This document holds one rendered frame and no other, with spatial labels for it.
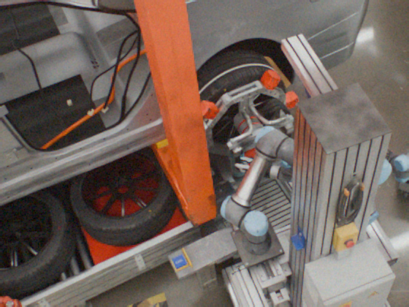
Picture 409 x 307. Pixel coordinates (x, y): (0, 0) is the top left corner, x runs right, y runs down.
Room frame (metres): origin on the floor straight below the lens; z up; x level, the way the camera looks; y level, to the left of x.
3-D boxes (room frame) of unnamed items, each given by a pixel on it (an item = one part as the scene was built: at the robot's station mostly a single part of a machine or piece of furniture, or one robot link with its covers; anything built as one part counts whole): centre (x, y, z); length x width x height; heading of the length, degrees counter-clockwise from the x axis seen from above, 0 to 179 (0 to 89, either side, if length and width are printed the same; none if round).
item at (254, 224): (1.44, 0.00, 0.98); 0.13 x 0.12 x 0.14; 49
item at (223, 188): (2.14, 0.28, 0.26); 0.42 x 0.18 x 0.35; 26
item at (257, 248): (1.43, 0.00, 0.87); 0.15 x 0.15 x 0.10
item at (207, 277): (1.57, 0.33, 0.21); 0.10 x 0.10 x 0.42; 26
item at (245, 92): (2.23, 0.04, 0.85); 0.54 x 0.07 x 0.54; 116
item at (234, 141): (2.08, 0.07, 1.03); 0.19 x 0.18 x 0.11; 26
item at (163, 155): (2.11, 0.48, 0.69); 0.52 x 0.17 x 0.35; 26
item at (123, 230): (2.05, 0.84, 0.39); 0.66 x 0.66 x 0.24
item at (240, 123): (2.17, 0.01, 0.85); 0.21 x 0.14 x 0.14; 26
